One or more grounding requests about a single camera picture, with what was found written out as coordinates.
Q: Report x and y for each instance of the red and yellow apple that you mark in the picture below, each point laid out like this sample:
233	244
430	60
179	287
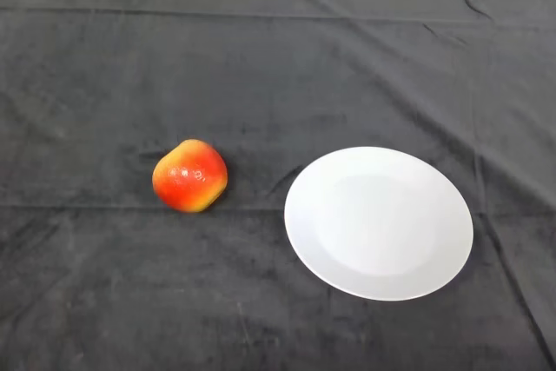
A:
189	176

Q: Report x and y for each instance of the round white plate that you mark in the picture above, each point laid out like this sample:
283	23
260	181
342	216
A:
378	223

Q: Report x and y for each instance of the black cloth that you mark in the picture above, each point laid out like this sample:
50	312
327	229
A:
174	62

